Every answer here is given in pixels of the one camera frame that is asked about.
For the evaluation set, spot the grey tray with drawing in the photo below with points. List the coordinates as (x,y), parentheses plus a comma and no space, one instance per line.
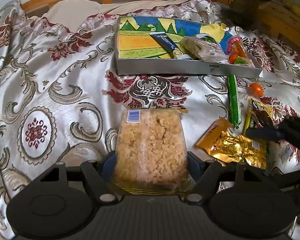
(139,54)

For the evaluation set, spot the blue snack box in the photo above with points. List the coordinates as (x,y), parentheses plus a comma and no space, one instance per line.
(171,47)

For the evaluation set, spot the brown plush toy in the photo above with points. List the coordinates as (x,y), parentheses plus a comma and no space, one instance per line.
(241,13)

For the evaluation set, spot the orange tangerine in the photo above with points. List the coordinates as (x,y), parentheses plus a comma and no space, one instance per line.
(255,90)

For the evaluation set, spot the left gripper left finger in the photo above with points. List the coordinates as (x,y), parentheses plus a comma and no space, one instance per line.
(96,174)

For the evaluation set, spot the yellow green snack bag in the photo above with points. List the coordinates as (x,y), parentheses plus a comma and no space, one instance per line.
(260,115)

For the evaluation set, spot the beige pillow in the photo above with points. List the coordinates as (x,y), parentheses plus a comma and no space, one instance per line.
(72,13)

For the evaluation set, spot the wooden side shelf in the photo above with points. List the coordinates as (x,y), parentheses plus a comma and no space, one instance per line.
(276,21)

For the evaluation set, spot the floral satin bedspread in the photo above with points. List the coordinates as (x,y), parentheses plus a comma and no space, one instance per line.
(61,98)

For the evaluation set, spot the gold foil snack bag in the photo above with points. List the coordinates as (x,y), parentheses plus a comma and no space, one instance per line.
(223,143)

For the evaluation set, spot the green white stick pack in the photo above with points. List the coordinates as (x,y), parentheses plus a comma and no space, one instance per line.
(235,110)

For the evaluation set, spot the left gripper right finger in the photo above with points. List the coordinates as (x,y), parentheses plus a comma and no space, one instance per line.
(206,176)

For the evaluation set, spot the orange jelly snack bag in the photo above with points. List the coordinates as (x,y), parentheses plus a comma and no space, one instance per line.
(236,52)

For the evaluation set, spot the crispy rice cake pack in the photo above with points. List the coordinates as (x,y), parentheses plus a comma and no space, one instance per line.
(151,155)

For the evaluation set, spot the oat bar clear wrapper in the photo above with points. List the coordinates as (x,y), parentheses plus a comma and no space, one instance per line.
(204,48)

